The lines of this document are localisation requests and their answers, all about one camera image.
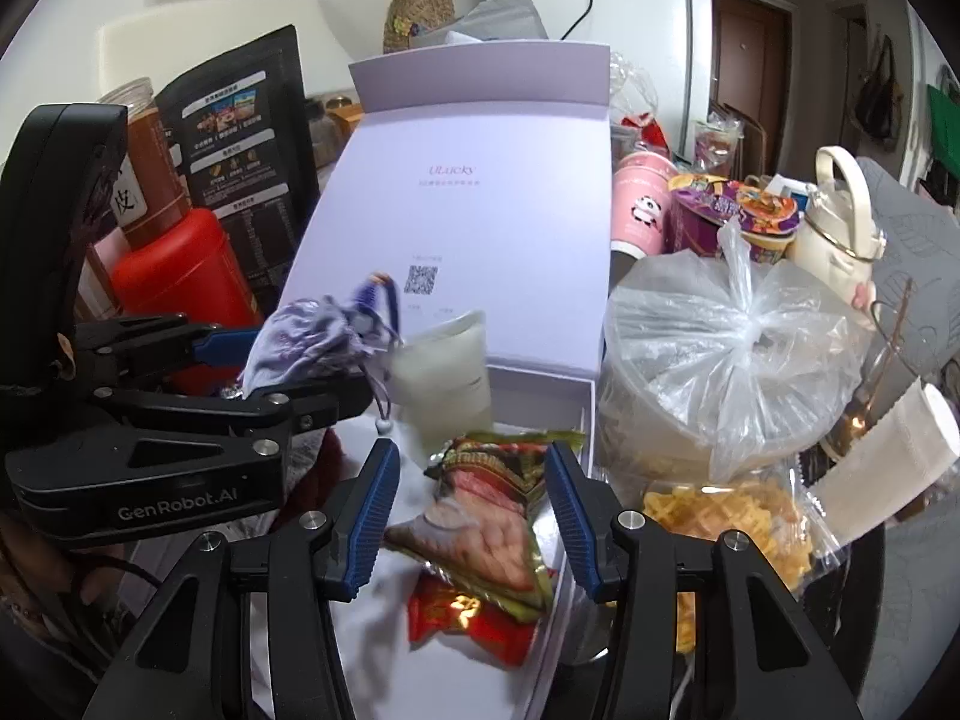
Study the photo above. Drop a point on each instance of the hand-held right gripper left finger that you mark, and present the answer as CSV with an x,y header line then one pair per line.
x,y
367,532

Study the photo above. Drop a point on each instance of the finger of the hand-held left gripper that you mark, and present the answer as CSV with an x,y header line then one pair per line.
x,y
217,343
225,420

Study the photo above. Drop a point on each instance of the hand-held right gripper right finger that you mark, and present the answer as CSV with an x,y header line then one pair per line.
x,y
577,532

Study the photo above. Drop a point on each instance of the gold-edged snack packet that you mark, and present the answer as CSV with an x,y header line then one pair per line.
x,y
487,525

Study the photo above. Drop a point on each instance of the red snack packet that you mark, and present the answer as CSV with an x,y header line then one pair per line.
x,y
480,626

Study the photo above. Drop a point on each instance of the lavender gift box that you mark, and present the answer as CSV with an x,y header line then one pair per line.
x,y
465,202

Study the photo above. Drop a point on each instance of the red plastic container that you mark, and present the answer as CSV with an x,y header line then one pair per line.
x,y
180,270

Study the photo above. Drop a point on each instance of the amber-filled clear jar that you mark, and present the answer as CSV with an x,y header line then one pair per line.
x,y
154,172

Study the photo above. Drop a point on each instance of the yellow snack bag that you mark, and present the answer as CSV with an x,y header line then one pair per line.
x,y
720,517

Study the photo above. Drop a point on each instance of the black printed snack pouch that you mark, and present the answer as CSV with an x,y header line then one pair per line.
x,y
240,165

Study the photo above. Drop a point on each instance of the translucent white plastic bag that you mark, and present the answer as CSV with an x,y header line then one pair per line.
x,y
712,360

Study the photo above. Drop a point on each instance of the white paper roll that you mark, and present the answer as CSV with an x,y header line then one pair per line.
x,y
885,457

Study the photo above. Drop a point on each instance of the pink panda cup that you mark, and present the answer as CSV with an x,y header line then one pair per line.
x,y
641,202

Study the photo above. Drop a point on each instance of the purple instant noodle cup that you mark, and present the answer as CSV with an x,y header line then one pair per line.
x,y
720,214

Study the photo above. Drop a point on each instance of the woven straw hat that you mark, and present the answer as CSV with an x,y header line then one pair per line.
x,y
416,7

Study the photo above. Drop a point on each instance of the grey plastic bag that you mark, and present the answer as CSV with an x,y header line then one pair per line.
x,y
487,22

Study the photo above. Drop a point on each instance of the grey leaf-pattern chair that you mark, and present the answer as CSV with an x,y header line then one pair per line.
x,y
907,240

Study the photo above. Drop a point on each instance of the white refrigerator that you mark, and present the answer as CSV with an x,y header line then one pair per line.
x,y
652,52

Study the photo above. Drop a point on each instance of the brown door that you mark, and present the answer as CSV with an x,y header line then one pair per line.
x,y
750,60

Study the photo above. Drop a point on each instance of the dark handbag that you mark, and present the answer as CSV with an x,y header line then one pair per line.
x,y
877,97

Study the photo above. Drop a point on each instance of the green bag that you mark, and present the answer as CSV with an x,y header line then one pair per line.
x,y
943,114

